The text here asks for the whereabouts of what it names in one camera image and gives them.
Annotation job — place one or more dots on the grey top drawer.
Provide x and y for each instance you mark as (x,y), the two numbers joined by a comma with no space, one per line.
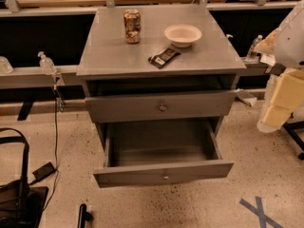
(129,108)

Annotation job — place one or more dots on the clear bottle far left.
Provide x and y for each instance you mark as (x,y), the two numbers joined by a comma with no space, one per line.
(5,66)

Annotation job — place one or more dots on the crushed soda can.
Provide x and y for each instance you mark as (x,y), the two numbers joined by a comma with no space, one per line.
(132,26)

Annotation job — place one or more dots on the black snack bar wrapper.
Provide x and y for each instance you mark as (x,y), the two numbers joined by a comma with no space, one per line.
(161,59)

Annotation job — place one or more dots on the grey drawer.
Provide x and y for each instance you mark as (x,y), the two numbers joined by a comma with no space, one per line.
(129,108)
(160,152)

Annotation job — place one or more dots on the grey drawer cabinet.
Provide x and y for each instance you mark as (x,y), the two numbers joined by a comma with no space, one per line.
(112,67)

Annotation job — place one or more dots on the white box on floor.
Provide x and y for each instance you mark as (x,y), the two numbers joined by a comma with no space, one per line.
(246,97)

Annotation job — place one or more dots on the clear plastic water bottle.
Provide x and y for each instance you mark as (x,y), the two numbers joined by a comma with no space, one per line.
(251,54)

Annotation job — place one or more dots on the black bag with strap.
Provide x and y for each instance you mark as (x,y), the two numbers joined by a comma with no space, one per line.
(21,206)

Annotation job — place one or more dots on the black handle bottom edge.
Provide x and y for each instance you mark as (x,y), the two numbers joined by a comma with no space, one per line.
(84,216)

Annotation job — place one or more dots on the black power adapter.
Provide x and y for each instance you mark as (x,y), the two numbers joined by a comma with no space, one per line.
(44,171)

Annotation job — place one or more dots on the white paper bowl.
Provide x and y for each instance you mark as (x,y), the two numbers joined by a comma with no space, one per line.
(182,36)

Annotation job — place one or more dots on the black stand base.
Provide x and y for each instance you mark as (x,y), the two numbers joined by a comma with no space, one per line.
(291,129)

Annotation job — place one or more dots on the clear sanitizer pump bottle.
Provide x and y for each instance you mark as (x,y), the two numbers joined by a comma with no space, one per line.
(46,64)

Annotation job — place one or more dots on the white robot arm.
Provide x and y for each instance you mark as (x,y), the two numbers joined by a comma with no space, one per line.
(284,93)

